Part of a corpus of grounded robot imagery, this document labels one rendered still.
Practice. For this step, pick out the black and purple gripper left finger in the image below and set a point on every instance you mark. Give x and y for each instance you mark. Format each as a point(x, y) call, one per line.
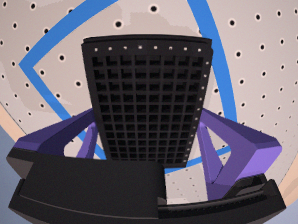
point(53, 139)

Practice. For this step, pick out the black well plate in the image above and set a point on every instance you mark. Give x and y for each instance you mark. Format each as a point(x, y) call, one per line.
point(134, 133)

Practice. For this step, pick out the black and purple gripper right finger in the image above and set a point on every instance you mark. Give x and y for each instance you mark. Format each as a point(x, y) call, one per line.
point(252, 153)

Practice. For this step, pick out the blue tape outline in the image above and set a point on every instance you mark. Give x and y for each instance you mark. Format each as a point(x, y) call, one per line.
point(88, 9)

